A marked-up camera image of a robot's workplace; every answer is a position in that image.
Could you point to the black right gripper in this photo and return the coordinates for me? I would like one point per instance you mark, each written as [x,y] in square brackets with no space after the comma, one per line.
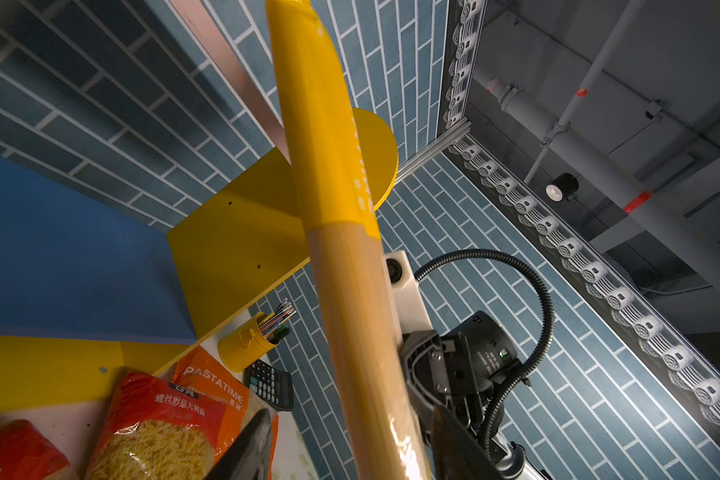
[459,370]

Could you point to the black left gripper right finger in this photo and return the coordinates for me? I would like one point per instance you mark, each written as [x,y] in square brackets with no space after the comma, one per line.
[457,454]

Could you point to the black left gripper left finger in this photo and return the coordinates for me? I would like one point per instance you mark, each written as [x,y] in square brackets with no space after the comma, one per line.
[248,458]

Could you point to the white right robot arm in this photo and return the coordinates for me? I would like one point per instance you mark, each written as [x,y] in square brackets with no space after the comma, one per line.
[509,457]

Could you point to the orange pasta bag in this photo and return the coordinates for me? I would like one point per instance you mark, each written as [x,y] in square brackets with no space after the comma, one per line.
[201,373]

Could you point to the yellow shelf pink blue boards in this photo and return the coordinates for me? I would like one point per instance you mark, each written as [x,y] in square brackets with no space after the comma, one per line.
[118,120]

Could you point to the black calculator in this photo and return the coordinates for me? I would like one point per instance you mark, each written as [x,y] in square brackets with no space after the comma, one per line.
[273,386]

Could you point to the red fusilli bag left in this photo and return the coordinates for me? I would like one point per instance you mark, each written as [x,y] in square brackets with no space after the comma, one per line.
[156,430]

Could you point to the red fusilli bag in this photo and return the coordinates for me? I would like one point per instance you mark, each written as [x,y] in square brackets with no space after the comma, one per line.
[26,454]
[156,430]

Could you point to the yellow pen cup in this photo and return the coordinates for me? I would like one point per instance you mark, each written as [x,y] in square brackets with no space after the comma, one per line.
[245,345]

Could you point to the coloured pens in cup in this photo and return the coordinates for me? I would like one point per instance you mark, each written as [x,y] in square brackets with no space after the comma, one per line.
[274,326]

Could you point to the red fusilli bag right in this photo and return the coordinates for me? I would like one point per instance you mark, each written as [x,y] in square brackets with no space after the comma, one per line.
[26,454]

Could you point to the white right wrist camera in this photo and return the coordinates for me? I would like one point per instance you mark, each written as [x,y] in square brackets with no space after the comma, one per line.
[405,293]

